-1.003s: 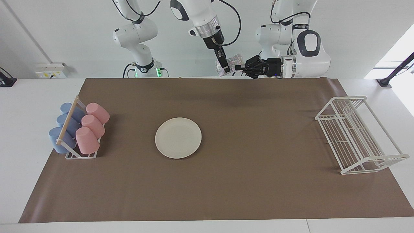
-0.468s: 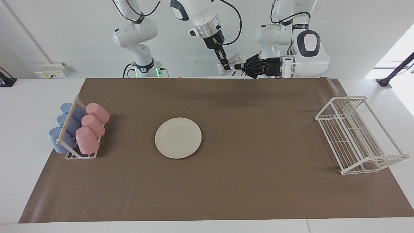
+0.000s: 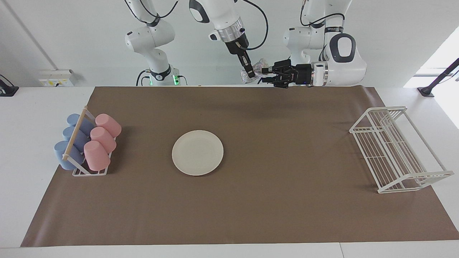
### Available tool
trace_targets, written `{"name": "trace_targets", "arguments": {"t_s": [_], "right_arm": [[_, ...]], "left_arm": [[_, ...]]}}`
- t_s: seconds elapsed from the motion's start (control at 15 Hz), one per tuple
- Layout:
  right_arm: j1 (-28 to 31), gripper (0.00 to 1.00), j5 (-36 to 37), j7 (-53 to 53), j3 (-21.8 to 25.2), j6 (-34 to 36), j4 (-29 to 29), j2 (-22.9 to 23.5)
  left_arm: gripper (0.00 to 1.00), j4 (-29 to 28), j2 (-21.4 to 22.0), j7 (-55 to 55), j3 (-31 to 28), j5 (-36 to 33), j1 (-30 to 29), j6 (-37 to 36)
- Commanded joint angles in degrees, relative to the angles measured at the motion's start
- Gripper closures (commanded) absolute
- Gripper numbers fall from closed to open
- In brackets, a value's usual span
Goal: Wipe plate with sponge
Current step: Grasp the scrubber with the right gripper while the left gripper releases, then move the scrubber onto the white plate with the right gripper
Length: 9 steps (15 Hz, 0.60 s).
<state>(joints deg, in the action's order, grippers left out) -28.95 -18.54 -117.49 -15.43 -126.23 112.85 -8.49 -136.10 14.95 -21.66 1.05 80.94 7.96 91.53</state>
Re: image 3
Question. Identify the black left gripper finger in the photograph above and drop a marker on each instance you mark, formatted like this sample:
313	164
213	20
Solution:
269	79
269	70

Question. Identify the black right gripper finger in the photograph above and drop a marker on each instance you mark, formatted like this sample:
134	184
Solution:
248	66

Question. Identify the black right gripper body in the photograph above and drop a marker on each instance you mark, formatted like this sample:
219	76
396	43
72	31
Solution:
236	44

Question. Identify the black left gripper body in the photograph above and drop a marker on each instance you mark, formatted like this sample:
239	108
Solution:
294	74

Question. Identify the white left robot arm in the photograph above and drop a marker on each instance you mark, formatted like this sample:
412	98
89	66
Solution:
344	64

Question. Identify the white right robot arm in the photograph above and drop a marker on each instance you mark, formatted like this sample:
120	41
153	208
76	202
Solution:
150	36

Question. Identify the cream round plate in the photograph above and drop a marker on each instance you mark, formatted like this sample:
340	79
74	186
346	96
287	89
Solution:
197	153

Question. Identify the brown table mat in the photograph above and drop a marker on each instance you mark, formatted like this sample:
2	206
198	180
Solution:
251	208

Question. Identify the pink plastic cup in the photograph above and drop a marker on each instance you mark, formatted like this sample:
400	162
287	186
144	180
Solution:
96	157
104	139
109	123

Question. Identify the blue plastic cup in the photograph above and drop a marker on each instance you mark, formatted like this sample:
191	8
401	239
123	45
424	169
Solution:
84	124
64	157
73	135

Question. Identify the cup holder rack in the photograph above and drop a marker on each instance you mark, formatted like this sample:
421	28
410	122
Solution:
73	138

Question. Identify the black table clamp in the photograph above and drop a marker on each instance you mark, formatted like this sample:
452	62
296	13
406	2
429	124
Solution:
8	89

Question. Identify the black stand bracket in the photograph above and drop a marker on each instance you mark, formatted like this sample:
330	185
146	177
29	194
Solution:
435	81

